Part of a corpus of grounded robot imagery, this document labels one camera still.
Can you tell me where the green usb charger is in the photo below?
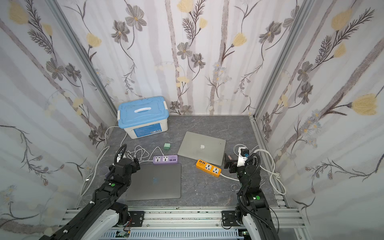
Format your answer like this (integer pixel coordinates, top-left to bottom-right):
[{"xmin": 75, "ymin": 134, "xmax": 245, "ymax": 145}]
[{"xmin": 163, "ymin": 143, "xmax": 171, "ymax": 151}]

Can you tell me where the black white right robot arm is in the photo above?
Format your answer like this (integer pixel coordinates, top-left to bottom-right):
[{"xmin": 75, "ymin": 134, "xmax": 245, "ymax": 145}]
[{"xmin": 221, "ymin": 147, "xmax": 280, "ymax": 240}]

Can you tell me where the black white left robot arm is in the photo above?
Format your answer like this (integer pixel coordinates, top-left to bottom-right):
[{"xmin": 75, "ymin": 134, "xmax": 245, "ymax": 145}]
[{"xmin": 40, "ymin": 144, "xmax": 141, "ymax": 240}]

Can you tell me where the dark grey laptop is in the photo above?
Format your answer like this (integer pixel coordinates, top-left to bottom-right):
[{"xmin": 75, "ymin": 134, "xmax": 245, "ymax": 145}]
[{"xmin": 125, "ymin": 164, "xmax": 182, "ymax": 201}]

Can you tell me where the silver apple laptop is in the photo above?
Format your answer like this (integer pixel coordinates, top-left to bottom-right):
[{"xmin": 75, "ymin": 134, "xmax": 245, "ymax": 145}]
[{"xmin": 178, "ymin": 132, "xmax": 226, "ymax": 166}]

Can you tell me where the orange power strip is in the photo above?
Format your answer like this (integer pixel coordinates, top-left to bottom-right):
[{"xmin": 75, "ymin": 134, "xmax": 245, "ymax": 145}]
[{"xmin": 196, "ymin": 160, "xmax": 222, "ymax": 178}]

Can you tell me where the purple power strip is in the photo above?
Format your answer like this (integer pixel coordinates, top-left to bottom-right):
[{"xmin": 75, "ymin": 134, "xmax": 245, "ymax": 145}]
[{"xmin": 152, "ymin": 155, "xmax": 178, "ymax": 165}]

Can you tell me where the blue lid storage box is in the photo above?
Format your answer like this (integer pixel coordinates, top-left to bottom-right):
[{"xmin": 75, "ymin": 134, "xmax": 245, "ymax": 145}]
[{"xmin": 117, "ymin": 96, "xmax": 170, "ymax": 139}]

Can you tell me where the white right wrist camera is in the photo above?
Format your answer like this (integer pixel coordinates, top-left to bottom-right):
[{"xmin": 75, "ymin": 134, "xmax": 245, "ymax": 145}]
[{"xmin": 237, "ymin": 147, "xmax": 250, "ymax": 167}]

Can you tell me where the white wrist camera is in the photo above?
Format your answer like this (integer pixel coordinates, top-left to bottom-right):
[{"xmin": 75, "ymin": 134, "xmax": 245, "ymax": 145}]
[
  {"xmin": 117, "ymin": 153, "xmax": 126, "ymax": 163},
  {"xmin": 237, "ymin": 147, "xmax": 250, "ymax": 167}
]

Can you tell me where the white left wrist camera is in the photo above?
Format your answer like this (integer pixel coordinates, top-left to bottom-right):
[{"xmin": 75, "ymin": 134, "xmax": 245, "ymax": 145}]
[{"xmin": 117, "ymin": 153, "xmax": 126, "ymax": 163}]

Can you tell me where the white cable left side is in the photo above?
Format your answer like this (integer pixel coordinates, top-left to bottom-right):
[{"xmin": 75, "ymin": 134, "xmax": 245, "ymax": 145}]
[{"xmin": 80, "ymin": 125, "xmax": 128, "ymax": 197}]

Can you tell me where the white thick power cable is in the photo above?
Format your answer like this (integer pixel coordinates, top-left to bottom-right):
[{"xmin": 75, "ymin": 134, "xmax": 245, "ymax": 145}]
[{"xmin": 220, "ymin": 145, "xmax": 287, "ymax": 196}]

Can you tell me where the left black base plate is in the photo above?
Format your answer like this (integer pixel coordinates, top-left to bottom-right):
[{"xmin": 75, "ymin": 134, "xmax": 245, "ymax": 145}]
[{"xmin": 118, "ymin": 211, "xmax": 145, "ymax": 228}]

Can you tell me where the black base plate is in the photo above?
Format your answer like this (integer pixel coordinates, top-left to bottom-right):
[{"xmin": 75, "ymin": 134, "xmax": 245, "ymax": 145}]
[
  {"xmin": 118, "ymin": 211, "xmax": 145, "ymax": 228},
  {"xmin": 221, "ymin": 210, "xmax": 242, "ymax": 229}
]

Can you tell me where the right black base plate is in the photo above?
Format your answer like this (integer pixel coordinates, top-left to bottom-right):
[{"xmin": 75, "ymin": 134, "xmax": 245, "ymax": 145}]
[{"xmin": 221, "ymin": 210, "xmax": 242, "ymax": 229}]

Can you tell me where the aluminium rail frame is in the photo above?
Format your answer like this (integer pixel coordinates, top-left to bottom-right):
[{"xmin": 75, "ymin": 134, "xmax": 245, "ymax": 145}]
[{"xmin": 55, "ymin": 206, "xmax": 310, "ymax": 240}]

